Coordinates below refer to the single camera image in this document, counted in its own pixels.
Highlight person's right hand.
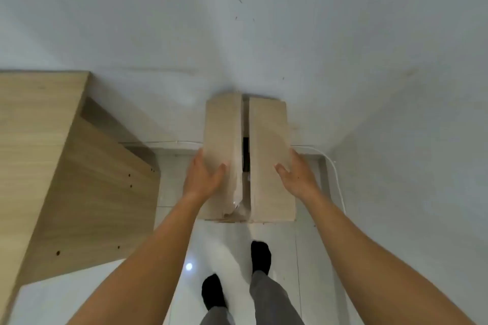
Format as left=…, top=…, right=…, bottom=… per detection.
left=274, top=148, right=322, bottom=204

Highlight person's left hand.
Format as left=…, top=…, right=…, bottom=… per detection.
left=182, top=147, right=229, bottom=206

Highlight brown cardboard box yellow sides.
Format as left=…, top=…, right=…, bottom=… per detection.
left=198, top=91, right=298, bottom=224

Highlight person's left forearm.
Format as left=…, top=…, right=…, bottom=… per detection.
left=67, top=193, right=210, bottom=325

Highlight person's right forearm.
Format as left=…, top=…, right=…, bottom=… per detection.
left=303, top=189, right=477, bottom=325

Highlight person's right black sock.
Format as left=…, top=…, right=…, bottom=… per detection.
left=250, top=241, right=272, bottom=276

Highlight person's grey trousers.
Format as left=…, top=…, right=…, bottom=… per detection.
left=200, top=270, right=306, bottom=325

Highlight light wooden table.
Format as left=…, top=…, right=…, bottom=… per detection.
left=0, top=71, right=161, bottom=325

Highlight white cable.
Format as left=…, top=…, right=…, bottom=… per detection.
left=291, top=144, right=348, bottom=217

